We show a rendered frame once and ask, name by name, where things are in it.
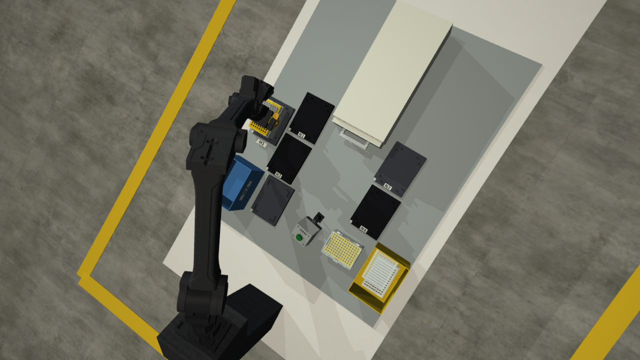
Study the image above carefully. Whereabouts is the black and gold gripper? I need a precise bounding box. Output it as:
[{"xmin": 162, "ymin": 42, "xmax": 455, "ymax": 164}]
[{"xmin": 249, "ymin": 107, "xmax": 280, "ymax": 131}]

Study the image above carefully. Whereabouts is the yellow bin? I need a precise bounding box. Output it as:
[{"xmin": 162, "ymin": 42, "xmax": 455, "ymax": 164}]
[{"xmin": 347, "ymin": 242, "xmax": 411, "ymax": 315}]

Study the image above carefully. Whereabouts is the blue open-top bin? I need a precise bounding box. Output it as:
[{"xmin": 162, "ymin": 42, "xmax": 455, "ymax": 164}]
[{"xmin": 222, "ymin": 155, "xmax": 265, "ymax": 211}]

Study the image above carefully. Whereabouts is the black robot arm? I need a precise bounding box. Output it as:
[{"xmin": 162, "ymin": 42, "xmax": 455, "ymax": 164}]
[{"xmin": 174, "ymin": 75, "xmax": 275, "ymax": 353}]

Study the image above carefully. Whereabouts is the large cream rectangular box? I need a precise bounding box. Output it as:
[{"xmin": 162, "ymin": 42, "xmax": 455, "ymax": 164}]
[{"xmin": 332, "ymin": 0, "xmax": 453, "ymax": 150}]

